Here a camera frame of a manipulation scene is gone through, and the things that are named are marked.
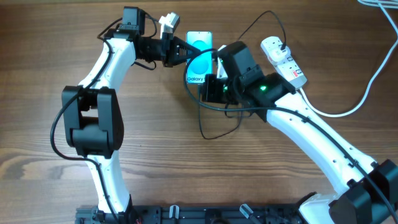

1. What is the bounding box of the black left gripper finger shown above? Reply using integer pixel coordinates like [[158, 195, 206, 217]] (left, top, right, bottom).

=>
[[173, 37, 201, 58], [171, 57, 191, 66]]

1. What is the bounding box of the blue Galaxy S25 smartphone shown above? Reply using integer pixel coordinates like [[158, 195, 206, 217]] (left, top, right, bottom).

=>
[[186, 30, 213, 84]]

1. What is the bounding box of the black USB charging cable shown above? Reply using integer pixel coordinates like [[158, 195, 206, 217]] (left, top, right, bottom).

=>
[[197, 10, 287, 140]]

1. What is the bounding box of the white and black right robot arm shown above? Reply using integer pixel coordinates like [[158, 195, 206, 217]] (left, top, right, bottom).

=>
[[197, 41, 397, 223]]

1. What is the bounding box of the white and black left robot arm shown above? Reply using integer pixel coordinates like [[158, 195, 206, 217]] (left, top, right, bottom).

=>
[[50, 6, 199, 223]]

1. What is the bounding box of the white USB charger plug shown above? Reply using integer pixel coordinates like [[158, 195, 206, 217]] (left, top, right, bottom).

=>
[[269, 47, 291, 64]]

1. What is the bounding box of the white power strip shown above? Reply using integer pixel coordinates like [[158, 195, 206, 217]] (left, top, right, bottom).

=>
[[261, 36, 307, 90]]

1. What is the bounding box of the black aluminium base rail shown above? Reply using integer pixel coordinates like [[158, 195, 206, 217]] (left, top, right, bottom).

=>
[[75, 204, 305, 224]]

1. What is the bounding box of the white cable top right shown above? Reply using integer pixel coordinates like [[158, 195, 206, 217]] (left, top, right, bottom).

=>
[[356, 0, 398, 30]]

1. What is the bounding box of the white power strip cord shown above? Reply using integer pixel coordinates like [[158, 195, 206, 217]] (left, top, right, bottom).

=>
[[298, 40, 398, 118]]

